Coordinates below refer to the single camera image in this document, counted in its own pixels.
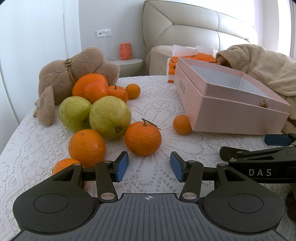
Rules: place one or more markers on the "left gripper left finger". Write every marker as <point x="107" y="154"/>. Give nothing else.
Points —
<point x="105" y="173"/>

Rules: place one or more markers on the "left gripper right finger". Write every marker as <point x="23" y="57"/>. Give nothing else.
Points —
<point x="192" y="173"/>

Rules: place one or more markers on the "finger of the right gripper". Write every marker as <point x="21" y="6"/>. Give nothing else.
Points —
<point x="280" y="139"/>

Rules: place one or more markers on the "mandarin with long stem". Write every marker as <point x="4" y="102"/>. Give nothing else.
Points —
<point x="143" y="138"/>

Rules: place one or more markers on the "green pear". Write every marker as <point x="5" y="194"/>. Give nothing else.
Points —
<point x="110" y="117"/>
<point x="74" y="113"/>

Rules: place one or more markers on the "mandarin with green stem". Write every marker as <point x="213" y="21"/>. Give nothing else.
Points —
<point x="118" y="92"/>

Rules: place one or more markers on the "small round kumquat orange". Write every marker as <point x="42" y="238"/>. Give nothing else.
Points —
<point x="133" y="91"/>

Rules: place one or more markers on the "large orange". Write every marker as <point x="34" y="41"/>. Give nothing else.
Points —
<point x="82" y="82"/>

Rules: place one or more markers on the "beige fleece blanket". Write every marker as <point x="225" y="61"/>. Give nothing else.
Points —
<point x="273" y="69"/>

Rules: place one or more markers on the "brown plush dog toy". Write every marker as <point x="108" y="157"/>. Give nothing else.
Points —
<point x="57" y="79"/>

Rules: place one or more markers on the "orange tissue box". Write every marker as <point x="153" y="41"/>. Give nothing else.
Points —
<point x="201" y="53"/>

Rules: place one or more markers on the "white round side table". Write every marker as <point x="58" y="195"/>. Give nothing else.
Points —
<point x="129" y="67"/>

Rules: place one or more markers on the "beige upholstered bed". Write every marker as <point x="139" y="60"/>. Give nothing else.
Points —
<point x="167" y="23"/>

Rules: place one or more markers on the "white wall socket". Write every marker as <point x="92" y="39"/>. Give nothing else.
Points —
<point x="103" y="33"/>

